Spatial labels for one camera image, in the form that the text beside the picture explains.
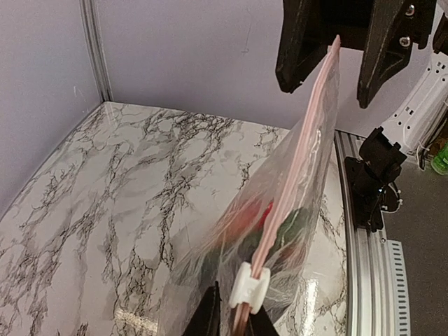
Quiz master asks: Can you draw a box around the green drink bottle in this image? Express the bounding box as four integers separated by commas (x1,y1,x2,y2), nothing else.
430,143,448,176

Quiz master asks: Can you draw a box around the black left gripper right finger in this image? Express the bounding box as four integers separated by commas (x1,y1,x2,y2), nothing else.
246,306,277,336

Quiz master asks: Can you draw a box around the green toy cucumber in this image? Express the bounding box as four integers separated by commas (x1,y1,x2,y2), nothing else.
241,207,311,258

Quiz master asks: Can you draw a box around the clear zip top bag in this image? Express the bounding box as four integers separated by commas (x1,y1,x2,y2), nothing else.
157,38,341,335

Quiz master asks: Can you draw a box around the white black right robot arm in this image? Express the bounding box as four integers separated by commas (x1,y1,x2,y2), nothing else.
275,1,447,232

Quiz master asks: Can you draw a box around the aluminium front frame rail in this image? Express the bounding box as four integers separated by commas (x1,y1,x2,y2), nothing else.
335,130,411,335

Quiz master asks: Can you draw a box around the right aluminium corner post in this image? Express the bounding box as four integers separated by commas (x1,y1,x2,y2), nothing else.
79,0,113,102

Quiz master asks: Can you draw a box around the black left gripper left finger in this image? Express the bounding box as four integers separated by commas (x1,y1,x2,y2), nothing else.
187,281,221,336

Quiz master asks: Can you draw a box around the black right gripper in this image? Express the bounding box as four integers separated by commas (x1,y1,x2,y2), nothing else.
275,0,436,109

